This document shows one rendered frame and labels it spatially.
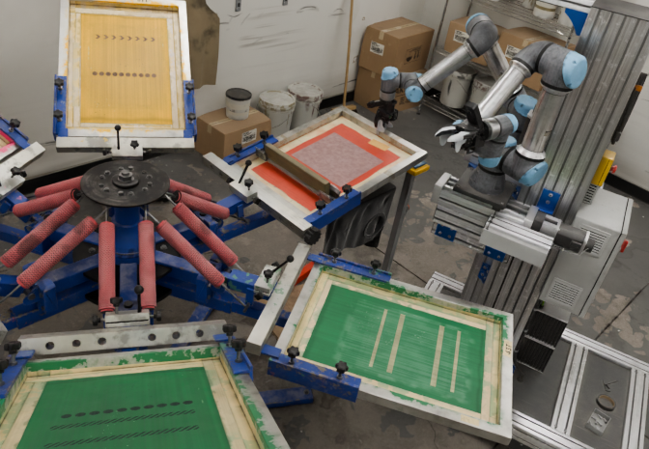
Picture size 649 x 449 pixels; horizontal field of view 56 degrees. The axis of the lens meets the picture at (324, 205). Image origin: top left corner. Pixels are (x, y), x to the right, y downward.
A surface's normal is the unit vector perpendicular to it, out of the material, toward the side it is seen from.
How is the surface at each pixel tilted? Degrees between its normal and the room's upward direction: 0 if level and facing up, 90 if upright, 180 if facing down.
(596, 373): 0
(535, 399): 0
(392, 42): 89
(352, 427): 0
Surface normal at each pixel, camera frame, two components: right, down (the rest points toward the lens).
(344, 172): 0.04, -0.76
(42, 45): 0.70, 0.48
